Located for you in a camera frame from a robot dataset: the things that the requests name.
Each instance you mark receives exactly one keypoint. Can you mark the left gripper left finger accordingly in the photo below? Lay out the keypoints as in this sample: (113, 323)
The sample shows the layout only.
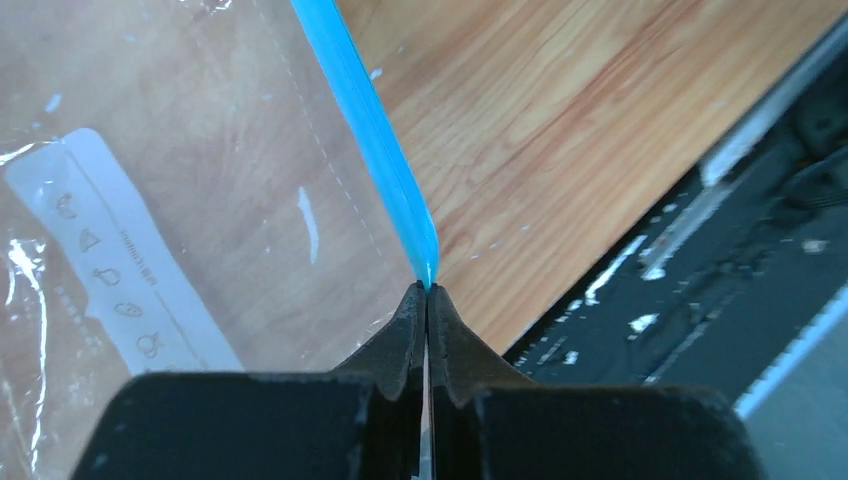
(359, 420)

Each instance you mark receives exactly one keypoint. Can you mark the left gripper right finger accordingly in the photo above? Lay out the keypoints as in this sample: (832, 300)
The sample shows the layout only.
(489, 421)

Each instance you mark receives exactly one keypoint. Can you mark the clear zip top bag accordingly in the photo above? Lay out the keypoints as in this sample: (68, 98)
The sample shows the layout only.
(182, 189)

